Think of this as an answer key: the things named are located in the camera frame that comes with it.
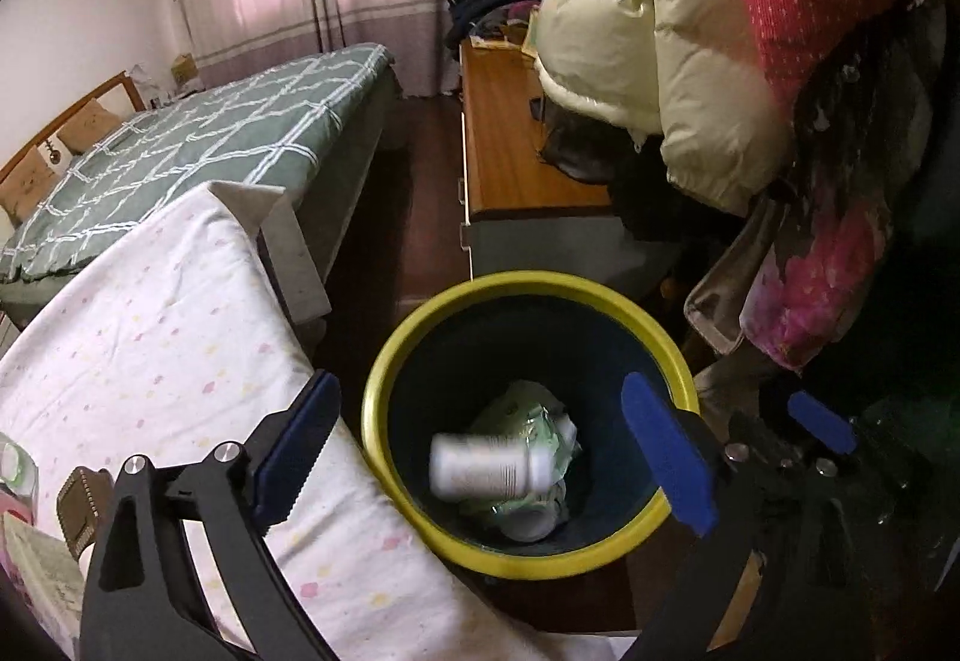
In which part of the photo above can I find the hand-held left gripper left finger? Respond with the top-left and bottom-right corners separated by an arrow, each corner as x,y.
79,370 -> 342,661

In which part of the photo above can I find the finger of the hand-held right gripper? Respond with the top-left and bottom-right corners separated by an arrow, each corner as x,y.
780,391 -> 857,465

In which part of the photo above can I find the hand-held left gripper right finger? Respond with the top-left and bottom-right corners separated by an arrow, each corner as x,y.
621,372 -> 878,661

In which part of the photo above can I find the green wipes packet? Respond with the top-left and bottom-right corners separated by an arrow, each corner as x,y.
469,379 -> 586,534

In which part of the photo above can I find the yellow-rimmed dark bin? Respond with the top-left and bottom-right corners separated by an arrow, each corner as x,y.
361,271 -> 702,581

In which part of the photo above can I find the clear jar with green band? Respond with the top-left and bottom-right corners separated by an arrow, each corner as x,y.
0,432 -> 38,504

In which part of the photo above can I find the pink floral garment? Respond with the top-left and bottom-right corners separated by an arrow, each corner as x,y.
739,173 -> 893,369

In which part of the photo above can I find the white drink carton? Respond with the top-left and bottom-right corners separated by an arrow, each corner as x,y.
0,511 -> 85,643

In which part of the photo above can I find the black bag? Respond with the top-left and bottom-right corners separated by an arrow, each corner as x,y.
544,106 -> 657,182

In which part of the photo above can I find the green plaid quilt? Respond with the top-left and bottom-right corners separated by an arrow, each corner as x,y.
0,43 -> 396,283

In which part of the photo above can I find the wooden desk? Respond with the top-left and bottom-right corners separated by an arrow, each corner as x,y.
457,38 -> 623,279

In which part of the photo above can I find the brown bear pillow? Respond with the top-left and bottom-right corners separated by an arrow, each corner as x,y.
0,151 -> 61,219
58,101 -> 125,155

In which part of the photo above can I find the wooden bed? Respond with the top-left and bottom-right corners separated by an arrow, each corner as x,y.
0,43 -> 410,332

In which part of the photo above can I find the cream puffer jacket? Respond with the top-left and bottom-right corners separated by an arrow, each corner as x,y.
536,0 -> 796,216

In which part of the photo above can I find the green booklet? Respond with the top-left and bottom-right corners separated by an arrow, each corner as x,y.
521,4 -> 545,58

